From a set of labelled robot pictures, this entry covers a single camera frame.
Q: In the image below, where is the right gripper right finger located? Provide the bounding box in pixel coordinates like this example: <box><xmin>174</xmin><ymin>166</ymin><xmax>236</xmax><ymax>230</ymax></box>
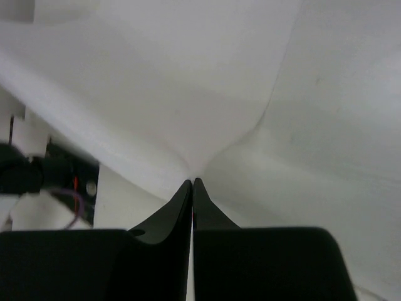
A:
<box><xmin>193</xmin><ymin>179</ymin><xmax>357</xmax><ymax>300</ymax></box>

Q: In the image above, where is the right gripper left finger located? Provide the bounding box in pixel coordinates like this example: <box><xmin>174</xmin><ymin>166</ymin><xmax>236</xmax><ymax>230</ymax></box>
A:
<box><xmin>1</xmin><ymin>181</ymin><xmax>192</xmax><ymax>300</ymax></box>

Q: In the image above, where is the white tank top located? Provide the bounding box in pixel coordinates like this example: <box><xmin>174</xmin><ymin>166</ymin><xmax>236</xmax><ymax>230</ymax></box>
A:
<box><xmin>1</xmin><ymin>1</ymin><xmax>400</xmax><ymax>300</ymax></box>

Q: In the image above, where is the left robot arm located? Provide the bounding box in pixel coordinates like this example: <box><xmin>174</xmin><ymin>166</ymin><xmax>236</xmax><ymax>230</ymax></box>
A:
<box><xmin>1</xmin><ymin>90</ymin><xmax>43</xmax><ymax>231</ymax></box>

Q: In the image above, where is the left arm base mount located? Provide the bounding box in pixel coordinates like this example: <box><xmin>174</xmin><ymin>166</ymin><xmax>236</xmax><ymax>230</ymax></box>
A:
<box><xmin>33</xmin><ymin>138</ymin><xmax>100</xmax><ymax>226</ymax></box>

